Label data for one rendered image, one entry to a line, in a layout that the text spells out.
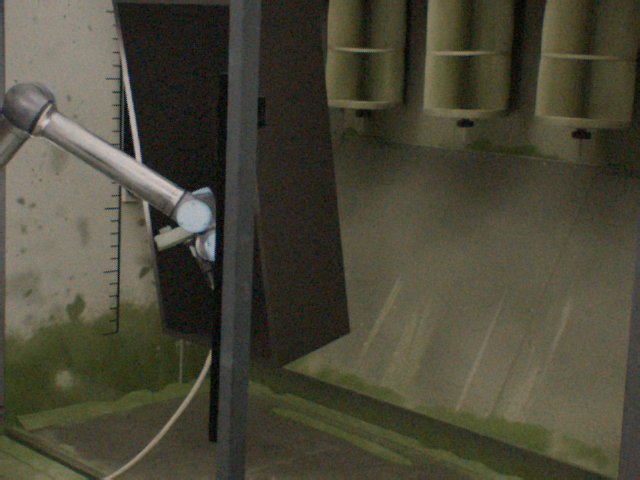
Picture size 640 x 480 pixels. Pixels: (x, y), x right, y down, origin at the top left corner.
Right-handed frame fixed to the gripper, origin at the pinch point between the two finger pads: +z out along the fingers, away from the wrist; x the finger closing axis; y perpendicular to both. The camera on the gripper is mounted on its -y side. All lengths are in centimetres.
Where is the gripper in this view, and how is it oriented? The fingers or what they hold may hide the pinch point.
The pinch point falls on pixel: (194, 237)
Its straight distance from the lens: 387.6
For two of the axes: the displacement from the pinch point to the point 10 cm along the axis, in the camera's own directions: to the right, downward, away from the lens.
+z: -3.0, -0.1, 9.5
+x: 8.8, -3.9, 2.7
